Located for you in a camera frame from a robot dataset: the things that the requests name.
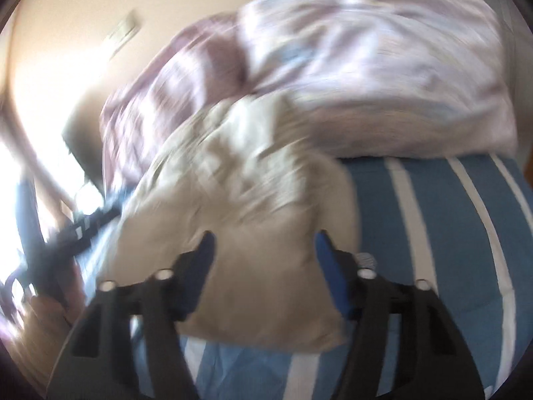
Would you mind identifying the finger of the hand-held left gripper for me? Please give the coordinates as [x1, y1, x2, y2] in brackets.
[69, 189, 128, 259]

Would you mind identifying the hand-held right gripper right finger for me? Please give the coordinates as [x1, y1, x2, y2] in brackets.
[313, 229, 488, 400]

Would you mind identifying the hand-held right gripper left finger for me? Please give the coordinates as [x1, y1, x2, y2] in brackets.
[46, 230, 217, 400]

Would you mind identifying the white puffer jacket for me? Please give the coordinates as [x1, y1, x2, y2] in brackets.
[100, 92, 362, 353]

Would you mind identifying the person's left hand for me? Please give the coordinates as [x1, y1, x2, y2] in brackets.
[27, 287, 90, 359]

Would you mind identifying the blue white striped bed sheet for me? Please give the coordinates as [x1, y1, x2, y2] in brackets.
[75, 153, 533, 400]

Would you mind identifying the pink floral duvet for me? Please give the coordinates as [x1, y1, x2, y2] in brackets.
[100, 0, 519, 194]

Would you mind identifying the beige wall switch plate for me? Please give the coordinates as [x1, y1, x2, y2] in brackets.
[103, 10, 141, 48]

